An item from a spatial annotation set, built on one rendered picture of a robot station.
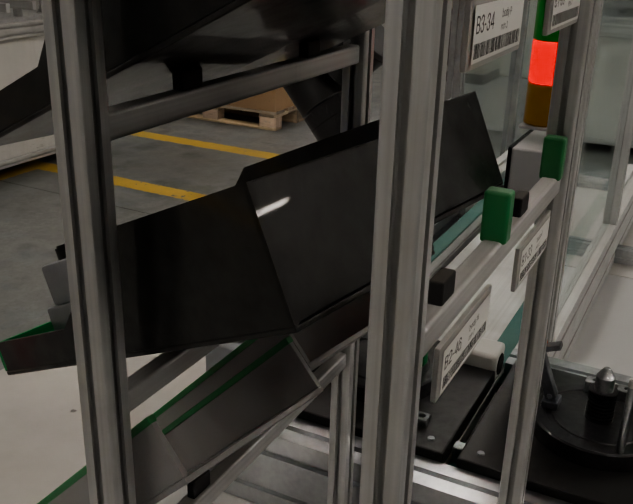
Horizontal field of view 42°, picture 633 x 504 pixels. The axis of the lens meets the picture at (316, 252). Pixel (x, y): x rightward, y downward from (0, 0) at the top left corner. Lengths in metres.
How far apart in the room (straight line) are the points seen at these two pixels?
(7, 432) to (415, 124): 0.92
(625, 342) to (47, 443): 0.90
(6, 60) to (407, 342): 4.92
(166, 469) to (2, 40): 4.74
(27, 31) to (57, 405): 4.22
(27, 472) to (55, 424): 0.10
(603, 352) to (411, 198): 1.08
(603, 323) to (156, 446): 1.09
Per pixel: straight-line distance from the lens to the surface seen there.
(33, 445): 1.13
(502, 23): 0.40
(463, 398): 0.99
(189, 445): 0.70
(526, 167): 1.01
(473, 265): 0.45
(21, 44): 5.29
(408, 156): 0.32
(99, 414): 0.47
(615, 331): 1.47
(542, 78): 1.02
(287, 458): 0.94
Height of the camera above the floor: 1.48
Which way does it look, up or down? 22 degrees down
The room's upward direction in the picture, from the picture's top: 1 degrees clockwise
